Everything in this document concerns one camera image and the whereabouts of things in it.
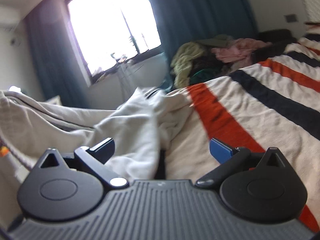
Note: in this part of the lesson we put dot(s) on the white garment steamer stand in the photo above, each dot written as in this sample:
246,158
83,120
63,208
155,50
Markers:
126,76

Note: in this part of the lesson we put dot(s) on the teal left curtain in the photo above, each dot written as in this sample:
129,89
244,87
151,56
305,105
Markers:
53,56

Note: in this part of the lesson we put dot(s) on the pink garment on pile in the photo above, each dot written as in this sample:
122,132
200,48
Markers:
239,49

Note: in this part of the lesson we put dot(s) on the olive green garment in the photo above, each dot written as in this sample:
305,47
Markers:
219,41

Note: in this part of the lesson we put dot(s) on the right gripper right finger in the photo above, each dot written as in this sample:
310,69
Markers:
230,159

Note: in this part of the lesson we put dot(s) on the wall switch plate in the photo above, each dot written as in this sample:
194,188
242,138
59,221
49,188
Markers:
291,18

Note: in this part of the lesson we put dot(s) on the green garment in pile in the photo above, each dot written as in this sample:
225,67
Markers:
203,75

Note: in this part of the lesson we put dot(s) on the teal right curtain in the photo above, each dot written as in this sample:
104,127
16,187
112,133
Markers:
182,21

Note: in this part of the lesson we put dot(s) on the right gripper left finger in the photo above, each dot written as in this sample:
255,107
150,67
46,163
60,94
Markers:
93,160

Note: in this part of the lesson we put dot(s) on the striped bed blanket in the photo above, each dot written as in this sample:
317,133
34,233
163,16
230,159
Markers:
271,103

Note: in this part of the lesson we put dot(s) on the window with dark frame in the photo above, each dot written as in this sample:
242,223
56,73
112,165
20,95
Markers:
109,32

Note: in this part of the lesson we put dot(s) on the teal curtain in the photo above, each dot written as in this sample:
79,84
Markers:
53,56
182,21

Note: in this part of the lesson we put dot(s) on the white sweatpants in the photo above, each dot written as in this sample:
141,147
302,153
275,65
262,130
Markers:
140,128

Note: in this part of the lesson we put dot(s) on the dark armchair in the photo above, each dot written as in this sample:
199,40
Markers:
276,40

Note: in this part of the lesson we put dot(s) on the yellow-green knitted blanket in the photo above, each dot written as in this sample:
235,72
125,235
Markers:
182,62

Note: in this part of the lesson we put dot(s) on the white quilted headboard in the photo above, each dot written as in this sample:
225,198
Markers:
312,9

